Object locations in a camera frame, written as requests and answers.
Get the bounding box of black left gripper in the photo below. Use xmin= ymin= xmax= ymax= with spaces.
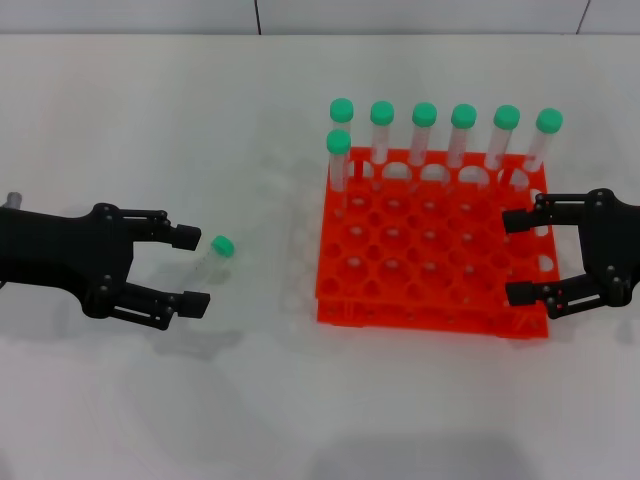
xmin=0 ymin=202 xmax=212 ymax=332

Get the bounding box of clear tube with green cap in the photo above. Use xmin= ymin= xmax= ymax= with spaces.
xmin=446 ymin=103 xmax=478 ymax=187
xmin=325 ymin=128 xmax=353 ymax=217
xmin=483 ymin=104 xmax=522 ymax=189
xmin=369 ymin=100 xmax=396 ymax=192
xmin=409 ymin=102 xmax=440 ymax=192
xmin=192 ymin=233 xmax=237 ymax=279
xmin=521 ymin=108 xmax=565 ymax=175
xmin=328 ymin=97 xmax=358 ymax=151

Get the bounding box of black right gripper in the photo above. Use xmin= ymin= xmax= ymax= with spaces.
xmin=501 ymin=188 xmax=640 ymax=322

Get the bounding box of orange test tube rack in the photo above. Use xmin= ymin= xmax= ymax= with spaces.
xmin=315 ymin=146 xmax=559 ymax=342

